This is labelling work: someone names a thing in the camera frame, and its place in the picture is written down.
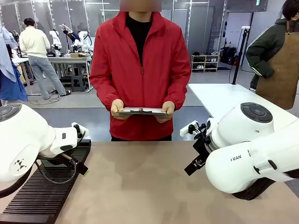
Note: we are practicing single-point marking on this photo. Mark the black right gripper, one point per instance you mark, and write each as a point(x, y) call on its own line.
point(203, 147)

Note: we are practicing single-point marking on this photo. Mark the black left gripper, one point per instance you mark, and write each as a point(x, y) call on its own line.
point(73, 161)

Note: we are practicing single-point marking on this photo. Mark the grey clipboard with paper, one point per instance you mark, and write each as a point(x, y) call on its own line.
point(142, 111)

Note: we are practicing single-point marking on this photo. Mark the person's left forearm red sleeve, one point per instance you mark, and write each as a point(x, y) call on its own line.
point(180, 93)

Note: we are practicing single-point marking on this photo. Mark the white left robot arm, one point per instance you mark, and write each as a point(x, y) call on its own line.
point(23, 140)

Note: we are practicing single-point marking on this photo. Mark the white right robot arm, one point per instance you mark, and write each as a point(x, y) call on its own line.
point(233, 168)

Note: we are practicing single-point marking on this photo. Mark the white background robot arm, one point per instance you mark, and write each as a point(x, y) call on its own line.
point(84, 39)
point(56, 39)

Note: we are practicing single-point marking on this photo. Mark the person's right forearm red sleeve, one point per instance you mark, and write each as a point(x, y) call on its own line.
point(100, 93)

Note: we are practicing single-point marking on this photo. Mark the black slotted PCB rack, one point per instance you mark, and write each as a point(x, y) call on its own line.
point(46, 200)

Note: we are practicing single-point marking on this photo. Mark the person's left hand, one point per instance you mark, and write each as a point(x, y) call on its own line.
point(169, 107)

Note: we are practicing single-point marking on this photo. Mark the person's right hand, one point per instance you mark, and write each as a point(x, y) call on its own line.
point(116, 107)

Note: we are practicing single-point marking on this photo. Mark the white side table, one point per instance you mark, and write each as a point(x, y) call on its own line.
point(222, 98)

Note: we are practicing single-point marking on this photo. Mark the grey step stool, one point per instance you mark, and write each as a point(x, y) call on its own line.
point(78, 82)

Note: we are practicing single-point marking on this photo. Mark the wooden shoe shelf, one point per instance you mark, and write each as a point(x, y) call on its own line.
point(205, 62)

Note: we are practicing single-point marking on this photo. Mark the person torso red jacket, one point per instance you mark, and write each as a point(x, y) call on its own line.
point(140, 77)

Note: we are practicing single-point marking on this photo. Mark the grey background work table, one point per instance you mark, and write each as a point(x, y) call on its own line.
point(70, 59)

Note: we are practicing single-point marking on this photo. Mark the cardboard box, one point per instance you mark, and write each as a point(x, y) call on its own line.
point(78, 55)

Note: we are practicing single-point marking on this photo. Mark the person in blue clothing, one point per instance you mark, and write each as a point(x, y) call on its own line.
point(9, 77)

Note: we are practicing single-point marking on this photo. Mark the dark cap with print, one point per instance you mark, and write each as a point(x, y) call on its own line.
point(50, 54)

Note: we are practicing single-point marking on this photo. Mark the white background desk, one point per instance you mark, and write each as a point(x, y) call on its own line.
point(22, 60)

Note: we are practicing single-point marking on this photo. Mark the person green jacket brown apron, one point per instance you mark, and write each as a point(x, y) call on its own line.
point(278, 65)

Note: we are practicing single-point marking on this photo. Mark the person in cream sweater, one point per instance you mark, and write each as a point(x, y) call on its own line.
point(35, 44)

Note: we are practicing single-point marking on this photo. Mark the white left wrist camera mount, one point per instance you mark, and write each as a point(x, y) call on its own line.
point(84, 133)

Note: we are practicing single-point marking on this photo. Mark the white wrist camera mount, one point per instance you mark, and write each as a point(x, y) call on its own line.
point(185, 130)
point(84, 133)

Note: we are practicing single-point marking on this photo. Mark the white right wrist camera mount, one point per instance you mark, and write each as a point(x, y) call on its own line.
point(185, 130)

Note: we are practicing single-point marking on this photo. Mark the black camera stand pole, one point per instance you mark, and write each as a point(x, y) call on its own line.
point(239, 56)

